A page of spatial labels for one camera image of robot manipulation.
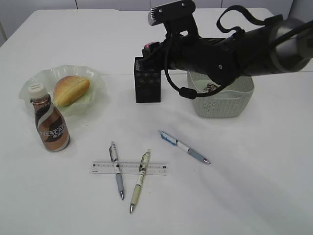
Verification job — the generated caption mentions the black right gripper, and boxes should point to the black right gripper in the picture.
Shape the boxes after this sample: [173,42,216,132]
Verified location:
[142,19,235,81]

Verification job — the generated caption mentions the transparent plastic ruler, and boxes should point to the transparent plastic ruler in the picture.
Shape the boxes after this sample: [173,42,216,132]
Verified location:
[89,161,169,175]

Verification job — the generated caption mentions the sugared bread roll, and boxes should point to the sugared bread roll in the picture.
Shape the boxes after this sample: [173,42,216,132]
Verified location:
[53,75,90,107]

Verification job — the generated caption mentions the white pen with grey grip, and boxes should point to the white pen with grey grip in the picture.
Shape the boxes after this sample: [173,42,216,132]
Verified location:
[158,130,211,165]

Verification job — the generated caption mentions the brown Nescafe coffee bottle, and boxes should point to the brown Nescafe coffee bottle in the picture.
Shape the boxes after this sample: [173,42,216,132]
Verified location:
[28,83,70,152]

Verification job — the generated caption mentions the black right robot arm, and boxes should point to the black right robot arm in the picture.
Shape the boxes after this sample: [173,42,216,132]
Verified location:
[139,17,313,85]

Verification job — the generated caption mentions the grey grip patterned pen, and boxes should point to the grey grip patterned pen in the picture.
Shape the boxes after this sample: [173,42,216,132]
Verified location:
[109,141,125,200]

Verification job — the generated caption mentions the pale green wavy plate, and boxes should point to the pale green wavy plate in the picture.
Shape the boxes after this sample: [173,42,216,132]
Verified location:
[19,65,104,117]

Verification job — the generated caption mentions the pink pencil sharpener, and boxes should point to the pink pencil sharpener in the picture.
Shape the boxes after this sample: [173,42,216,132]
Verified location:
[144,42,160,51]

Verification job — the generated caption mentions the light green plastic basket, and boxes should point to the light green plastic basket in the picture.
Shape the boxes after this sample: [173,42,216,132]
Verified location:
[191,76,254,118]

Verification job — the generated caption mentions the beige grip patterned pen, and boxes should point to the beige grip patterned pen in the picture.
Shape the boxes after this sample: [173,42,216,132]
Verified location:
[129,149,151,214]

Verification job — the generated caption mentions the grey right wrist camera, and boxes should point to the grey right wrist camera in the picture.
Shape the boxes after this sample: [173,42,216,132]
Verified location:
[148,0,196,26]

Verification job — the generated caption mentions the black mesh pen holder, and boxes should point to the black mesh pen holder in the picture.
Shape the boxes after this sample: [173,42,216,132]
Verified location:
[134,57,161,103]

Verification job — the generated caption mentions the small paper ball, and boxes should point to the small paper ball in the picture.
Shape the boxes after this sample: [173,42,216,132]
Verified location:
[203,83,219,93]

